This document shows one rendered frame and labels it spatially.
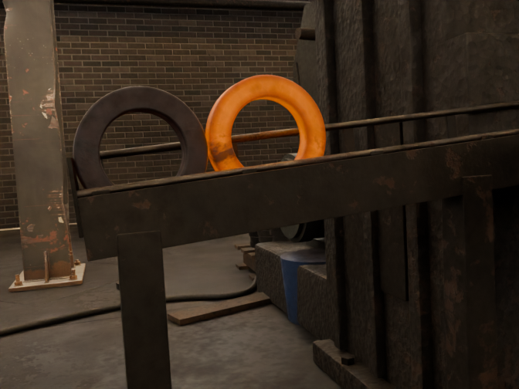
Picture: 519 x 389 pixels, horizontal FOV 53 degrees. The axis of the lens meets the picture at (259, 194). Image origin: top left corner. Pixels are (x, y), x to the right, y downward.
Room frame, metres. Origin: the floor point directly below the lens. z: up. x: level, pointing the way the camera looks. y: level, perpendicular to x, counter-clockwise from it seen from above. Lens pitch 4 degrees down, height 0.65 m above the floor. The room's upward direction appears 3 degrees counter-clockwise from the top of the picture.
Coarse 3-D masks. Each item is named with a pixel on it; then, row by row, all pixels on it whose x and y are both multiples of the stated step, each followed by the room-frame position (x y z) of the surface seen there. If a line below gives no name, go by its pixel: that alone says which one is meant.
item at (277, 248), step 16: (288, 160) 2.15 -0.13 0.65; (304, 224) 2.06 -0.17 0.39; (320, 224) 2.09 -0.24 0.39; (304, 240) 2.13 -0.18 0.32; (320, 240) 2.27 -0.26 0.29; (256, 256) 2.51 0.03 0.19; (272, 256) 2.27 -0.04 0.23; (256, 272) 2.53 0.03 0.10; (272, 272) 2.29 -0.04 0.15; (304, 272) 1.90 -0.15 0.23; (320, 272) 1.81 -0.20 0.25; (272, 288) 2.30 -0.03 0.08; (304, 288) 1.91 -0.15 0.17; (320, 288) 1.77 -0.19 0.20; (304, 304) 1.92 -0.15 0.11; (320, 304) 1.77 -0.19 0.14; (304, 320) 1.93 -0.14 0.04; (320, 320) 1.78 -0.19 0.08; (320, 336) 1.79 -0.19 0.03
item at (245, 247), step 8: (256, 232) 3.03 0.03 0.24; (264, 232) 2.81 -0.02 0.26; (272, 232) 2.60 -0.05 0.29; (280, 232) 2.57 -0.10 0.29; (256, 240) 3.02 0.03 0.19; (264, 240) 2.80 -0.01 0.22; (272, 240) 2.78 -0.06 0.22; (280, 240) 2.58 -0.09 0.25; (288, 240) 2.56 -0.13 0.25; (240, 248) 3.14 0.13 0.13; (248, 248) 3.05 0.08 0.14; (248, 256) 2.87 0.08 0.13; (240, 264) 3.19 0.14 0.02; (248, 264) 3.10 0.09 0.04
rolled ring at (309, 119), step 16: (256, 80) 0.77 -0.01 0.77; (272, 80) 0.78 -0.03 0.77; (288, 80) 0.79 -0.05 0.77; (224, 96) 0.76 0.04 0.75; (240, 96) 0.76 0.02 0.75; (256, 96) 0.77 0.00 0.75; (272, 96) 0.78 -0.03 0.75; (288, 96) 0.79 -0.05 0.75; (304, 96) 0.80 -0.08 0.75; (224, 112) 0.76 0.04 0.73; (304, 112) 0.80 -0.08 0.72; (320, 112) 0.81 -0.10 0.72; (208, 128) 0.76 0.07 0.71; (224, 128) 0.76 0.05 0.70; (304, 128) 0.80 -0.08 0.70; (320, 128) 0.80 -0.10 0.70; (208, 144) 0.76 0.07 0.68; (224, 144) 0.76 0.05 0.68; (304, 144) 0.80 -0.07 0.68; (320, 144) 0.80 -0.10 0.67; (224, 160) 0.75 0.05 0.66
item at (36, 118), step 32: (32, 0) 3.03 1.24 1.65; (32, 32) 3.03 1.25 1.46; (32, 64) 3.02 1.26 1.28; (32, 96) 3.02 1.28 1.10; (32, 128) 3.01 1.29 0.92; (32, 160) 3.01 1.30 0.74; (64, 160) 3.34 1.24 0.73; (32, 192) 3.01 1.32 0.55; (64, 192) 3.34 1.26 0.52; (32, 224) 3.00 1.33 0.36; (64, 224) 3.04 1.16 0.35; (32, 256) 3.00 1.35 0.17; (64, 256) 3.05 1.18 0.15; (32, 288) 2.88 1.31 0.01
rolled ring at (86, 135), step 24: (120, 96) 0.72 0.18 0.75; (144, 96) 0.73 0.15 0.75; (168, 96) 0.74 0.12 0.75; (96, 120) 0.70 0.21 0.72; (168, 120) 0.75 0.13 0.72; (192, 120) 0.75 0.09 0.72; (96, 144) 0.70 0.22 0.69; (192, 144) 0.75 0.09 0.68; (96, 168) 0.70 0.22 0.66; (192, 168) 0.75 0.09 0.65
